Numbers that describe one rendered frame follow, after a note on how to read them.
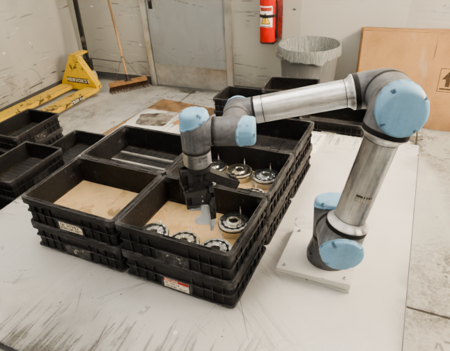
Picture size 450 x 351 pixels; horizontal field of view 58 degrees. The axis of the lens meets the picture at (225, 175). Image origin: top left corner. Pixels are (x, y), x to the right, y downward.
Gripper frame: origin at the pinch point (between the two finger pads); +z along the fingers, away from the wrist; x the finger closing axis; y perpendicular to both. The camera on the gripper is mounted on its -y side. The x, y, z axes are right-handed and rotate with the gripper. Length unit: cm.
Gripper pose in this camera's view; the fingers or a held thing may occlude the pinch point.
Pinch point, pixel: (210, 220)
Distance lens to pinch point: 121.9
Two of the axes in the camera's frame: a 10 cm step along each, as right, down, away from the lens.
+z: 0.5, 8.4, 5.4
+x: 3.3, 4.9, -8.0
